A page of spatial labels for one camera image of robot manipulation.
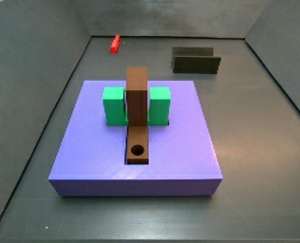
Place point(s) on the purple base board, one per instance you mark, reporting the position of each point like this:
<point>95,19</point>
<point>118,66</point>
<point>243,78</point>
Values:
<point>182,168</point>

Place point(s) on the brown L-shaped block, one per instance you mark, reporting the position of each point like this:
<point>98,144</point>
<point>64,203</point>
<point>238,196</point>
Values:
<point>136,152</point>

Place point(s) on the right green block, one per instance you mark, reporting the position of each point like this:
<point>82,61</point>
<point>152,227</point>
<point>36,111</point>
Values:
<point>159,106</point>

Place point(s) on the green block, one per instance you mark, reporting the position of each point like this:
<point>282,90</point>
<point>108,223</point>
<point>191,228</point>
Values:
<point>114,106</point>
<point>159,106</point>

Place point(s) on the left green block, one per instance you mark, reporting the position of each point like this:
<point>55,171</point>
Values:
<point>114,106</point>

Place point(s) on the black U-shaped holder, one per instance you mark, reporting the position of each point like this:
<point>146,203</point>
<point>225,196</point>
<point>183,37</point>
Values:
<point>194,60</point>

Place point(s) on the red peg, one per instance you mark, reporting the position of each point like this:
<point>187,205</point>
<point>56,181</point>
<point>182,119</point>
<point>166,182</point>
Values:
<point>115,44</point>

